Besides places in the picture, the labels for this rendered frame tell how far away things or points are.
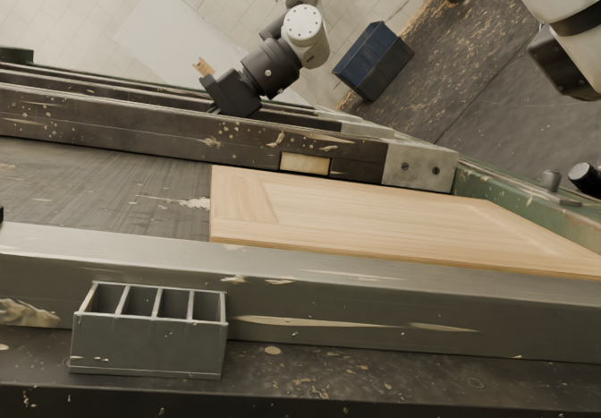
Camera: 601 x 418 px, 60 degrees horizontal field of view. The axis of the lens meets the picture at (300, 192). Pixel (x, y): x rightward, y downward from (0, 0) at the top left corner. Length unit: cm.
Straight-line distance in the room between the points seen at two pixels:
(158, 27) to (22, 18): 210
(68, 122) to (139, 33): 369
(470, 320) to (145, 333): 19
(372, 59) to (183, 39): 167
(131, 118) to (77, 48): 528
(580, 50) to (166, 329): 26
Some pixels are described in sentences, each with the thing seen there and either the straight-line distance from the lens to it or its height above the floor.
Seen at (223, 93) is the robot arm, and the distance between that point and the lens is 93.
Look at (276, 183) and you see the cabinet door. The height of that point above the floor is 117.
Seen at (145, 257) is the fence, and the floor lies 128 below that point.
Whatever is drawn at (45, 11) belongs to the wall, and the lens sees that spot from 618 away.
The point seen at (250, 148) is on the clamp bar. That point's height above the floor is 120.
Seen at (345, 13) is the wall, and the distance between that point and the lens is 591.
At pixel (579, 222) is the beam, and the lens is 67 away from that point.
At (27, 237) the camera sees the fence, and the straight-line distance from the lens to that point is 33.
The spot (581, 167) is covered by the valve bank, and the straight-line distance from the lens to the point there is 93.
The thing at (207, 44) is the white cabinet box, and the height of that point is 147.
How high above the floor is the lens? 132
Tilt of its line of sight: 15 degrees down
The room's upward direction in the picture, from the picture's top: 52 degrees counter-clockwise
